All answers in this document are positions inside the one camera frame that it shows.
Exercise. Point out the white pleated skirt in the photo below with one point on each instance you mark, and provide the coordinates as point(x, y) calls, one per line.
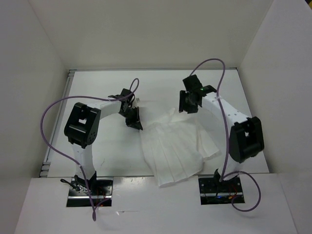
point(175, 145)

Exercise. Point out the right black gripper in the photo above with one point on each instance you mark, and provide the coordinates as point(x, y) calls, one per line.
point(183, 105)

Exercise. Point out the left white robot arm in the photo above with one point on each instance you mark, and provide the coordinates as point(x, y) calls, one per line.
point(81, 130)

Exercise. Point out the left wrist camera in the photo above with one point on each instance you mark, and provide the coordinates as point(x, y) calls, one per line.
point(125, 95)

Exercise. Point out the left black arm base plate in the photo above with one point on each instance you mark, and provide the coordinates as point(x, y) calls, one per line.
point(101, 193)

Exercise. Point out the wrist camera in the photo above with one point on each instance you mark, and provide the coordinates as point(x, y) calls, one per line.
point(125, 95)
point(192, 83)

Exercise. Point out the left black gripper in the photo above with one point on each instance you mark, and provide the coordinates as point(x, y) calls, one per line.
point(134, 122)

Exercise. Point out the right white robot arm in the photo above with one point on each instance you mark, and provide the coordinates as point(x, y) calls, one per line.
point(243, 134)

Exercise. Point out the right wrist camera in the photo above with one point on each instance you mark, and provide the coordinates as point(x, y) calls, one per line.
point(192, 83)

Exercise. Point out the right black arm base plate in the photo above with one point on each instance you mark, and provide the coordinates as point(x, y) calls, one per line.
point(212, 193)

